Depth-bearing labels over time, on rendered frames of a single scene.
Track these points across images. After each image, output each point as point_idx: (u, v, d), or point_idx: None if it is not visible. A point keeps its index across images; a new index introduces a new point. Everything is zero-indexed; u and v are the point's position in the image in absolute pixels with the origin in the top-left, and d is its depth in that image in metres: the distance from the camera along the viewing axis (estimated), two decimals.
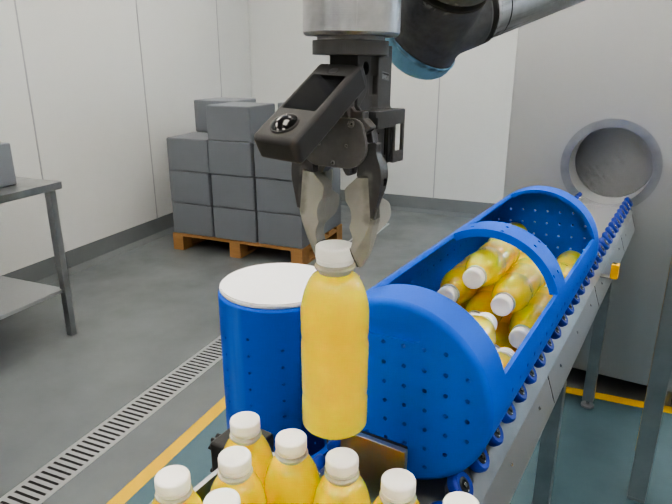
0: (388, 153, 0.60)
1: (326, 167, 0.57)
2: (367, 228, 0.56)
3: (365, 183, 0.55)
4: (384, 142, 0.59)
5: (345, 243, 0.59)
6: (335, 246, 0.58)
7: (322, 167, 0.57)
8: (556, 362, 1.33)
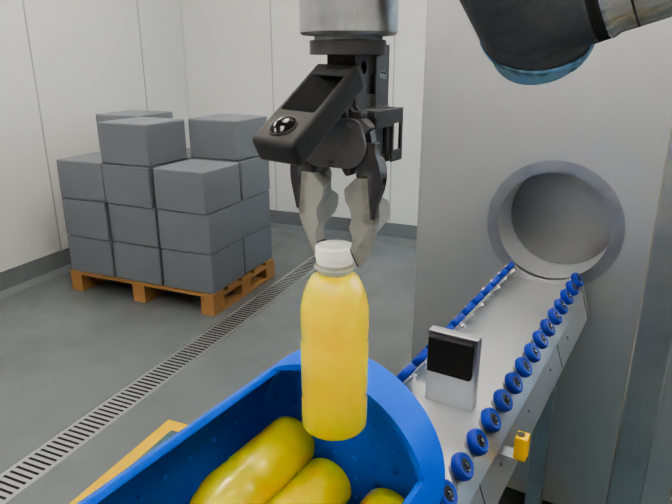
0: (387, 152, 0.60)
1: (325, 167, 0.57)
2: (367, 228, 0.56)
3: (364, 183, 0.55)
4: (383, 141, 0.59)
5: (345, 243, 0.59)
6: (335, 246, 0.58)
7: (321, 167, 0.57)
8: None
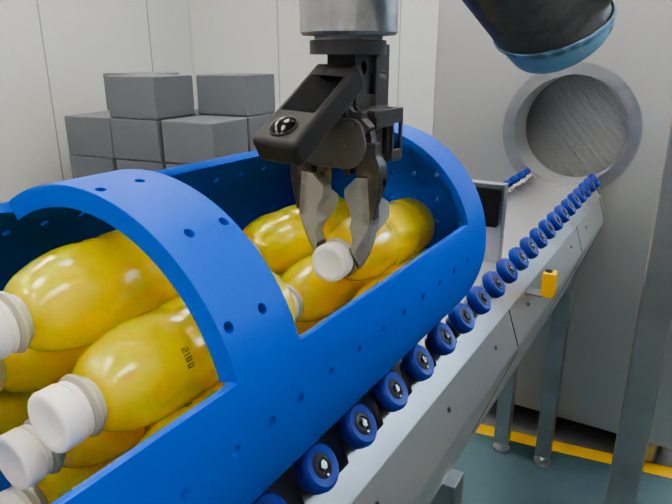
0: (387, 152, 0.60)
1: (325, 167, 0.57)
2: (367, 228, 0.56)
3: (364, 183, 0.55)
4: (383, 141, 0.59)
5: (333, 254, 0.58)
6: (330, 268, 0.58)
7: (321, 167, 0.57)
8: (362, 501, 0.59)
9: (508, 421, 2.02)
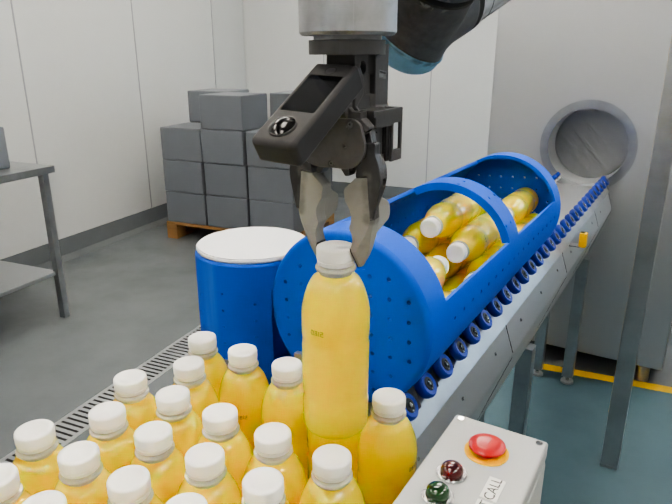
0: (386, 152, 0.60)
1: (325, 167, 0.57)
2: (367, 228, 0.56)
3: (364, 183, 0.55)
4: (382, 141, 0.59)
5: None
6: None
7: (321, 168, 0.57)
8: (516, 316, 1.40)
9: (542, 352, 2.82)
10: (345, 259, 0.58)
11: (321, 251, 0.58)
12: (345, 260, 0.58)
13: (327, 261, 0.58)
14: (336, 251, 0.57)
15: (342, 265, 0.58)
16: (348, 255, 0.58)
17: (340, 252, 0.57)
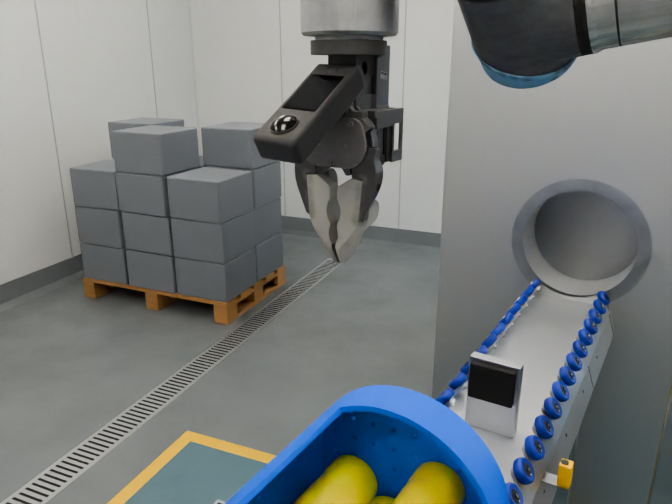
0: (387, 152, 0.60)
1: (325, 167, 0.57)
2: (354, 229, 0.57)
3: (359, 185, 0.55)
4: (383, 141, 0.59)
5: None
6: None
7: (321, 167, 0.57)
8: None
9: None
10: None
11: None
12: None
13: None
14: None
15: None
16: None
17: None
